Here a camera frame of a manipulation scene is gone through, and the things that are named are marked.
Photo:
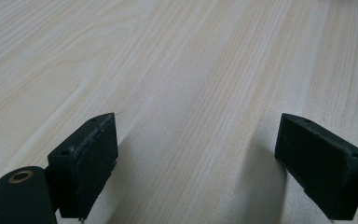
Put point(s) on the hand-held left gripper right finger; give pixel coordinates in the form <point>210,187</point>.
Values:
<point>320,168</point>

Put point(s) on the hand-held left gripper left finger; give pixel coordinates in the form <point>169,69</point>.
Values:
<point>84,161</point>

